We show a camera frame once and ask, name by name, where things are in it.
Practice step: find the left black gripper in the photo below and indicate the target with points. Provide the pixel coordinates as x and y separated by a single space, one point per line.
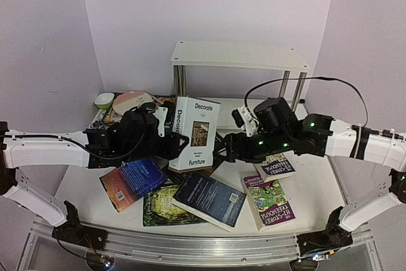
174 150

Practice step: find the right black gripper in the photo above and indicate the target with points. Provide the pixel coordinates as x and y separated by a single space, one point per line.
235 146

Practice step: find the Decorate Furniture large book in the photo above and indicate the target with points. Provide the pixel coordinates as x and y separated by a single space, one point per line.
197 119

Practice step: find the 52-Storey Treehouse book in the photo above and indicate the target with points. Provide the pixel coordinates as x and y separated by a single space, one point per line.
276 166

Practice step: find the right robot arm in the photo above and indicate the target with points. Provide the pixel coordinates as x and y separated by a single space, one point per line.
273 128

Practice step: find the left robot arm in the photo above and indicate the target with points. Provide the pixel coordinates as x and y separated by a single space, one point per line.
139 134

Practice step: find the dark Days book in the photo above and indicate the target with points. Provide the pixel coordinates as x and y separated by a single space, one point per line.
179 177

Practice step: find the dark blue barcode book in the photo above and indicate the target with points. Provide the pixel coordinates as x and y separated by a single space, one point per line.
211 200

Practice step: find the blue orange paperback book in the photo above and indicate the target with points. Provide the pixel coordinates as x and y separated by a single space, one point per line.
132 181

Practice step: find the pink white plate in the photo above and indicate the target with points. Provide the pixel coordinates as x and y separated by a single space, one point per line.
130 99

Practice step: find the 117-Storey Treehouse book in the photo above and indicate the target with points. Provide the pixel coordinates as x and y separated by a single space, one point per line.
268 202

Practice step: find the green Alice book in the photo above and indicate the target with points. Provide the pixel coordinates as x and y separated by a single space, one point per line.
159 211

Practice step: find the patterned placemat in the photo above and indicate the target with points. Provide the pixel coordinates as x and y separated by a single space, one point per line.
106 118

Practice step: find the green bowl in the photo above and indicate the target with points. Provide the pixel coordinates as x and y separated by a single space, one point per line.
104 100

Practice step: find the white two-tier shelf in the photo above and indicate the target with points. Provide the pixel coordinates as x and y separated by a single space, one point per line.
240 55

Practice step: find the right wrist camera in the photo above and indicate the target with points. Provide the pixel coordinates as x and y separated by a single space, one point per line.
245 121

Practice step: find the aluminium front rail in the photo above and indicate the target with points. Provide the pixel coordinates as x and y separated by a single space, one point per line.
207 251

